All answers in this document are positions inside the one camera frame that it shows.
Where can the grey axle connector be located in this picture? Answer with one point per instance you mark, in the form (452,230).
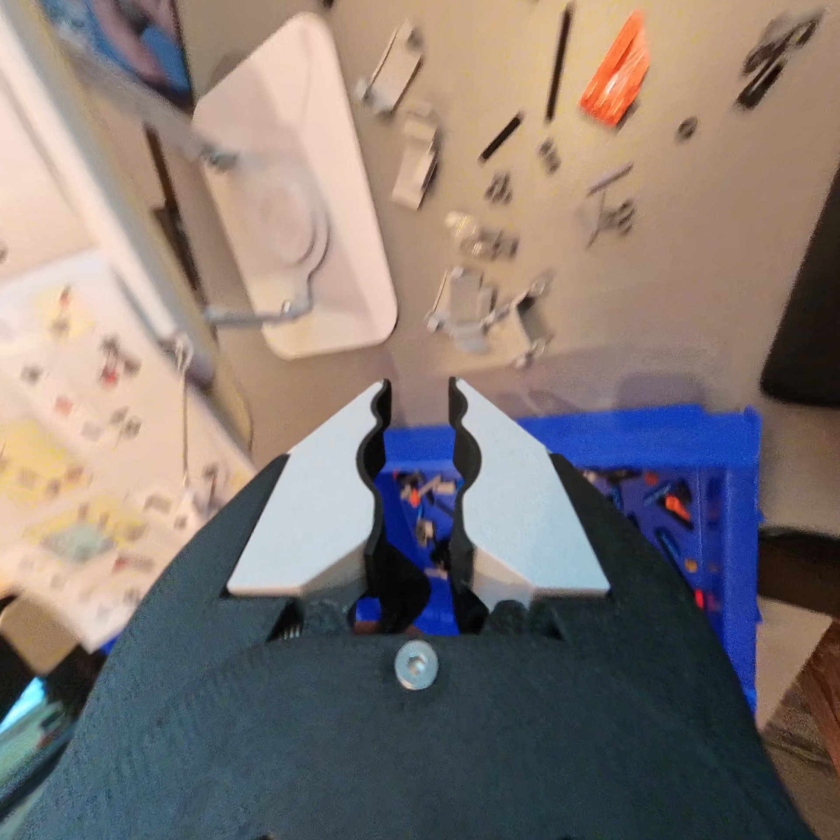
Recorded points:
(492,243)

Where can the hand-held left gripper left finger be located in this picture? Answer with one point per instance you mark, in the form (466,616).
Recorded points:
(309,525)

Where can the grey pin connector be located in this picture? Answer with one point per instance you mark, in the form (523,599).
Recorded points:
(617,217)

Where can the small black bush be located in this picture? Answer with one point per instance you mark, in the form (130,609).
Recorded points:
(687,127)

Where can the blue plastic bin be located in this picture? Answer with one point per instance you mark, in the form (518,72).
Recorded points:
(722,446)

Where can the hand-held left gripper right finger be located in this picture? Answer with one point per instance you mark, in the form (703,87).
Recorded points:
(525,525)

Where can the orange triangular panel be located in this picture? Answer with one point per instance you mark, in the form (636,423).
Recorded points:
(617,68)

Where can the small dark grey connector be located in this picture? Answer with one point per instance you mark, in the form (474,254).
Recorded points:
(549,155)
(499,188)

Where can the robot kit box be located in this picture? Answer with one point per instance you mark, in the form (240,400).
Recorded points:
(131,40)

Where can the grey cross connector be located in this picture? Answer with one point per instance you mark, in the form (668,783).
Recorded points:
(788,40)

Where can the light grey bracket piece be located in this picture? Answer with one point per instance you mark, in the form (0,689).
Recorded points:
(418,158)
(390,66)

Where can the long black axle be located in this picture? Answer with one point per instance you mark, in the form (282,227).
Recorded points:
(561,59)

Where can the clear plastic piece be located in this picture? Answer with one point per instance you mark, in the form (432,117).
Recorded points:
(460,223)

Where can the black clip connector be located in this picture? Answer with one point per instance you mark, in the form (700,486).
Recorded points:
(757,82)

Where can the pile of plastic building pieces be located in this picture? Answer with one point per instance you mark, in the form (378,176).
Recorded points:
(670,505)

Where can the light grey thin bar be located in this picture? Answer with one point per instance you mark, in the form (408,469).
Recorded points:
(608,180)

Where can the instruction booklet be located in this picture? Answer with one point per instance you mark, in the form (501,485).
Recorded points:
(79,499)

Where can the short black axle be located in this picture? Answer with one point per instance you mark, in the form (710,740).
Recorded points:
(500,137)

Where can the white book stand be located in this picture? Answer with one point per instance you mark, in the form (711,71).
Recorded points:
(328,263)

